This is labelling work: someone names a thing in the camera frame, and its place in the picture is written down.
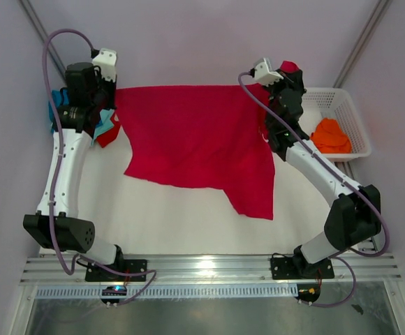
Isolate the right corner aluminium post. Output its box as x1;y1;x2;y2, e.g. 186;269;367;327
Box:
333;0;392;88

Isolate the corner aluminium post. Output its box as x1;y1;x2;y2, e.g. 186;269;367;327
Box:
333;0;392;88
16;0;66;84

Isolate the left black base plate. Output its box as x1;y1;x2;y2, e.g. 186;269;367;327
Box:
85;260;147;283

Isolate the white plastic basket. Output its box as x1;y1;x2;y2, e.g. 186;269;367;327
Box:
300;88;371;162

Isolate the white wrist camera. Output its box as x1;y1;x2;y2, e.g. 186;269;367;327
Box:
251;57;284;87
91;48;117;82

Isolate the right side aluminium rail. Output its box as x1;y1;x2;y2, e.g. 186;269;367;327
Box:
337;162;378;255

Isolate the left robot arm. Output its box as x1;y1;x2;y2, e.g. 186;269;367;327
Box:
23;60;126;281

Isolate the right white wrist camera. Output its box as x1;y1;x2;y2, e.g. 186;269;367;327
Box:
251;57;284;87

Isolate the left corner aluminium post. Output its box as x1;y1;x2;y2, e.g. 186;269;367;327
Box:
16;0;66;84

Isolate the left black controller board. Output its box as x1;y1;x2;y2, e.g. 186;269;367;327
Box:
101;285;127;305

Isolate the teal folded t shirt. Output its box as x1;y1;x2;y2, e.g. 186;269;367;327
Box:
91;110;114;145

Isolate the aluminium front rail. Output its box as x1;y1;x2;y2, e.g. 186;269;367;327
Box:
20;253;402;285

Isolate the aluminium rail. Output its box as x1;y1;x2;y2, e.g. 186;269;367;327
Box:
337;162;378;255
20;253;402;285

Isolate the right black controller board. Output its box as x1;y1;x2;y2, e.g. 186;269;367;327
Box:
296;284;321;304

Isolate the red folded t shirt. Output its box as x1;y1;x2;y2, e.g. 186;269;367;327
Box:
96;112;121;148

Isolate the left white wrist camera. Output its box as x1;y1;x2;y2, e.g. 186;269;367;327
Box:
91;48;117;82

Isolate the black controller board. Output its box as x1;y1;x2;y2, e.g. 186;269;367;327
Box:
296;284;321;304
101;285;127;305

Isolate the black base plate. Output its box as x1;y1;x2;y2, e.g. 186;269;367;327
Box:
85;260;147;283
270;253;335;280

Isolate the slotted grey cable duct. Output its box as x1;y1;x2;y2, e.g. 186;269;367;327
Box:
34;283;297;299

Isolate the magenta t shirt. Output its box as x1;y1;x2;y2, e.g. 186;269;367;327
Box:
114;61;301;221

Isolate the orange t shirt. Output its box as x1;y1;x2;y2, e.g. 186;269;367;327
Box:
310;118;352;154

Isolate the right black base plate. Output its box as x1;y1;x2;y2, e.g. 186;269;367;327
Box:
270;253;335;280

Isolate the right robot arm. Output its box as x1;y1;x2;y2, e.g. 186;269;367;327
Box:
258;69;382;277

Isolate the blue folded t shirt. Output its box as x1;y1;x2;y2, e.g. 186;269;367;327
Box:
48;87;69;132

